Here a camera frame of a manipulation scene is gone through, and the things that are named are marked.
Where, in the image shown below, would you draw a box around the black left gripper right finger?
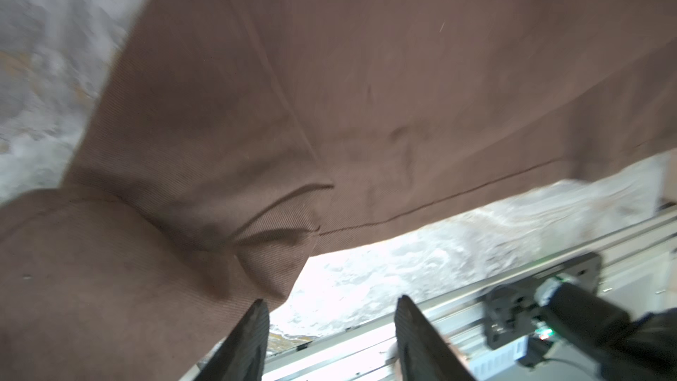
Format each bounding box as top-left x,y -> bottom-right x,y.
394,296 -> 474,381

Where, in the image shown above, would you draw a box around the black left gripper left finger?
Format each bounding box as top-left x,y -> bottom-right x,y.
194,299 -> 270,381

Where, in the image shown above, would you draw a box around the brown trousers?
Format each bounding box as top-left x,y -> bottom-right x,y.
1,0 -> 676,380

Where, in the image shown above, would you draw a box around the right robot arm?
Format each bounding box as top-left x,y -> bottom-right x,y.
534,277 -> 676,380

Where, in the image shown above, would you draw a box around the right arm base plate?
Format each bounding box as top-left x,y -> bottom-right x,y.
482,252 -> 603,350

